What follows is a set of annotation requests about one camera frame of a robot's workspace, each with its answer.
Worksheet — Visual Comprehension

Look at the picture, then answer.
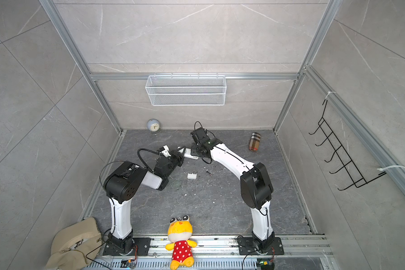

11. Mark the white remote control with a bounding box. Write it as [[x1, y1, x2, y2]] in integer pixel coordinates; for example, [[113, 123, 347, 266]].
[[184, 147, 199, 160]]

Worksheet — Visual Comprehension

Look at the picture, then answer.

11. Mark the white battery cover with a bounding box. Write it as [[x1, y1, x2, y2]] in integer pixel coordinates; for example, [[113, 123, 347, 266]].
[[187, 173, 198, 180]]

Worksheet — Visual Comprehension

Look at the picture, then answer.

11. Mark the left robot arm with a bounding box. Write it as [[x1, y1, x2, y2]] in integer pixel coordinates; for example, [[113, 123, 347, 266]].
[[101, 146, 186, 254]]

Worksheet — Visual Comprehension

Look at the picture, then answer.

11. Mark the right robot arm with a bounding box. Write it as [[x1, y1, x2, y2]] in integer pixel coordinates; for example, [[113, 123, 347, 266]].
[[191, 127, 275, 253]]

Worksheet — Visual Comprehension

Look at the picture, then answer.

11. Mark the small round clock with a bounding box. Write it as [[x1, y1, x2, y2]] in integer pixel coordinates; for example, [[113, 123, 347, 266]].
[[147, 119, 160, 133]]

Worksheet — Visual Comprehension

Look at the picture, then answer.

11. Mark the plaid cylindrical can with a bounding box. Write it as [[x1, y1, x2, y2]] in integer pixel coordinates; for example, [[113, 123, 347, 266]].
[[249, 132, 261, 151]]

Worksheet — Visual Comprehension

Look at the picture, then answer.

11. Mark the yellow frog plush toy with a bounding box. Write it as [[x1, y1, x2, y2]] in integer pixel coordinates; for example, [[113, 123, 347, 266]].
[[165, 215, 198, 270]]

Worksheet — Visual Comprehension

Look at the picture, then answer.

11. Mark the beige cap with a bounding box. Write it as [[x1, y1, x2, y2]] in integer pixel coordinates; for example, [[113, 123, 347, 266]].
[[46, 217, 102, 270]]

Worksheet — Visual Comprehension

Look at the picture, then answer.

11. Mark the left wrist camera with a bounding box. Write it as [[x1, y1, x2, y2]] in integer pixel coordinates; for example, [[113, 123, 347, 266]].
[[158, 145, 172, 158]]

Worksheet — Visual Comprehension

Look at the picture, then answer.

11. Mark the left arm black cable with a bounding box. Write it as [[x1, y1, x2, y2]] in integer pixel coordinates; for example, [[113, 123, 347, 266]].
[[137, 148, 161, 173]]

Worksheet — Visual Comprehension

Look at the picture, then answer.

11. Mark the white wire mesh basket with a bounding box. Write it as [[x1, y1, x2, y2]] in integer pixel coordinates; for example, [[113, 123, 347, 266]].
[[145, 75, 227, 106]]

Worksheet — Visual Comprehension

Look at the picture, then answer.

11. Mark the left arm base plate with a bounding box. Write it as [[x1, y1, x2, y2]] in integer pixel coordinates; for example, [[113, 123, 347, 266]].
[[102, 237, 151, 256]]

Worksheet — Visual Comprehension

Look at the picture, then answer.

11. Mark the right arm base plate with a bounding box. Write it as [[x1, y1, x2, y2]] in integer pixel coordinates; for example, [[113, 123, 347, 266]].
[[236, 236, 285, 256]]

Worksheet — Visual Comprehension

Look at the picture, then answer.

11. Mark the aluminium rail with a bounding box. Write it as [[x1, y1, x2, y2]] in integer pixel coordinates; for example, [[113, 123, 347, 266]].
[[133, 235, 334, 258]]

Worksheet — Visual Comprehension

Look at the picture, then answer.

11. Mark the black wall hook rack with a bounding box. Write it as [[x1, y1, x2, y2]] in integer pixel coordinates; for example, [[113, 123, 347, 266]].
[[308, 100, 387, 191]]

